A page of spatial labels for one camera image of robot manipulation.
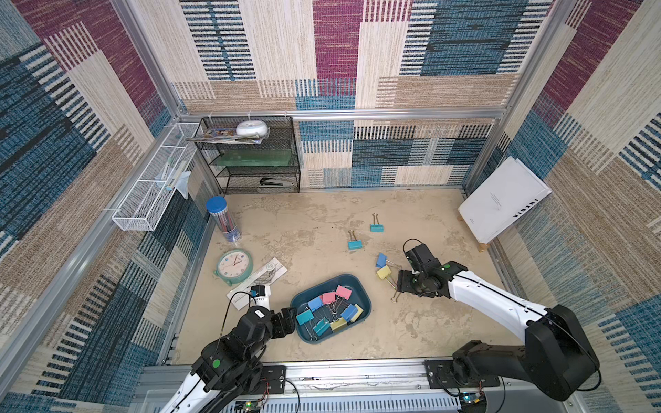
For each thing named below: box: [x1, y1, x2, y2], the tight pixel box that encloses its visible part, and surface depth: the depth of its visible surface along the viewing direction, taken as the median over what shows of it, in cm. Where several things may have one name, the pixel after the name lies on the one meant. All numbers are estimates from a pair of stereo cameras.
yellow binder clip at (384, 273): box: [376, 265, 398, 290], surface depth 95 cm
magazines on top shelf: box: [185, 126, 271, 145], surface depth 83 cm
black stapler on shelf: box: [258, 177, 294, 188], surface depth 111 cm
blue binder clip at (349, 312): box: [339, 303, 359, 323], surface depth 84 cm
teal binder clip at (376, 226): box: [370, 213, 385, 233], surface depth 110 cm
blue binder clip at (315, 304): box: [308, 295, 323, 313], surface depth 87 cm
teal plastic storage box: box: [290, 273, 373, 345], surface depth 86 cm
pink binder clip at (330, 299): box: [320, 291, 338, 315], surface depth 88 cm
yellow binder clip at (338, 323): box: [330, 317, 348, 332], surface depth 84 cm
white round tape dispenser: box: [235, 120, 268, 138], surface depth 91 cm
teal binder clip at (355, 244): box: [347, 229, 365, 251], surface depth 104 cm
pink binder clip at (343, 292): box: [335, 284, 353, 301], surface depth 91 cm
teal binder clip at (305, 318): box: [295, 308, 318, 342], surface depth 85 cm
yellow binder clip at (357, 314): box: [351, 302, 365, 323], surface depth 85 cm
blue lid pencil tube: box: [205, 195, 242, 242], surface depth 96 cm
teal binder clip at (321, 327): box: [312, 317, 331, 337], surface depth 83 cm
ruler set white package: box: [226, 257, 289, 311], surface depth 96 cm
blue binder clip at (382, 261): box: [375, 252, 394, 269], surface depth 99 cm
